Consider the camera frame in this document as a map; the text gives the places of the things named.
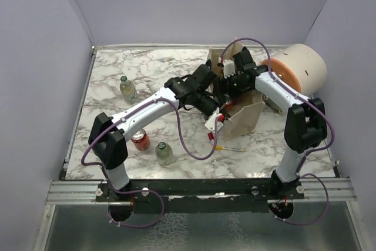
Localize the beige canvas bag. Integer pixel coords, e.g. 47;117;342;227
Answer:
207;42;265;140

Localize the red soda can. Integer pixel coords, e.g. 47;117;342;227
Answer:
224;101;235;111
131;129;150;151

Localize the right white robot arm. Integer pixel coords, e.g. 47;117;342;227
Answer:
219;43;327;199

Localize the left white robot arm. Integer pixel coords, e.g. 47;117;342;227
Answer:
87;65;225;201

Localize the red capped small tube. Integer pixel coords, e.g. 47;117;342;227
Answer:
207;132;216;145

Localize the yellow white pen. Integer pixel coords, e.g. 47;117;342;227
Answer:
216;146;246;152

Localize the cream cylinder orange yellow face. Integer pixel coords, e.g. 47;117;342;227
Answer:
255;43;327;112

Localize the clear bottle front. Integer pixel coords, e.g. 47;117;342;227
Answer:
155;142;173;166

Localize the clear bottle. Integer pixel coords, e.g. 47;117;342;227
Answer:
119;75;137;105
155;142;173;166

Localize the red soda can front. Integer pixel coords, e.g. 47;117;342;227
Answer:
131;129;150;151

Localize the clear bottle rear left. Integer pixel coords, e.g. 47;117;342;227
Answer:
119;75;137;105

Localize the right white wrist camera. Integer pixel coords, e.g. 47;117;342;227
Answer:
217;58;236;79

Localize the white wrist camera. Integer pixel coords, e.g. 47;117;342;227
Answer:
217;58;236;79
205;108;226;132

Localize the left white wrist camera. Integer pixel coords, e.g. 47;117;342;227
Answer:
205;108;226;132

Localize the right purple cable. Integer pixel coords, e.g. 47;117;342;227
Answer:
219;38;335;225

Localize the purple cable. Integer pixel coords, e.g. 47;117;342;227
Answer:
81;98;226;228
219;38;335;225

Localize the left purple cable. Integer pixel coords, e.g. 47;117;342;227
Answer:
81;98;226;228

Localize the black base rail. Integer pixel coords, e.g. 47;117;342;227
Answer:
96;178;304;214

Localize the aluminium frame rail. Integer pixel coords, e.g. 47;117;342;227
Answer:
46;178;357;205

